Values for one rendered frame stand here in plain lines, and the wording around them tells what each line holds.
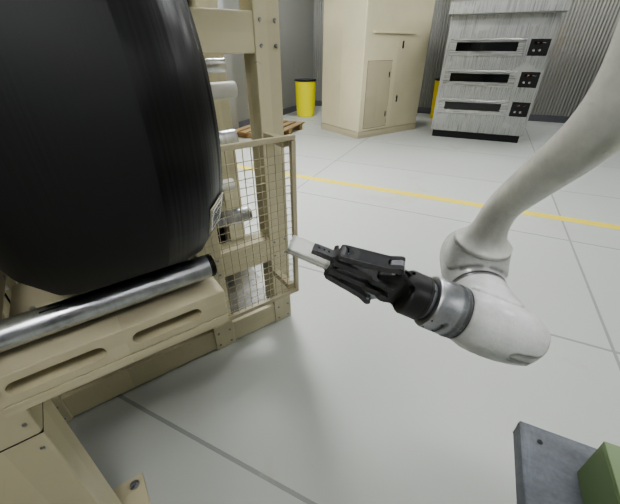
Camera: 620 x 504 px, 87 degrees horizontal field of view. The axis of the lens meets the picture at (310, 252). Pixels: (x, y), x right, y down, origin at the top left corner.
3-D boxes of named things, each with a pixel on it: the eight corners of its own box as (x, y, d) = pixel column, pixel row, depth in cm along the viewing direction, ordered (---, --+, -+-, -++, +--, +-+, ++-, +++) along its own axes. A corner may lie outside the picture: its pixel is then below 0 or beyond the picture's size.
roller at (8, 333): (-32, 349, 44) (-33, 323, 46) (-15, 364, 47) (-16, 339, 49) (217, 264, 61) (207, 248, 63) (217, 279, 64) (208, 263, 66)
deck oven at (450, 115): (426, 138, 537) (451, 1, 442) (432, 126, 620) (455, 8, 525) (523, 147, 490) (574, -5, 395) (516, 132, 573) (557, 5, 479)
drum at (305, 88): (301, 113, 743) (300, 77, 706) (319, 114, 726) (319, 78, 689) (291, 116, 709) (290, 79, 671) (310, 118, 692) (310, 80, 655)
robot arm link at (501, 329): (440, 355, 54) (431, 297, 64) (522, 388, 55) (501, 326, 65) (484, 317, 47) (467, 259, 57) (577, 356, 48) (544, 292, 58)
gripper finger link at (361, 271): (392, 294, 52) (396, 291, 51) (327, 267, 51) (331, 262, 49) (394, 275, 54) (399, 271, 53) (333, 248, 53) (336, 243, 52)
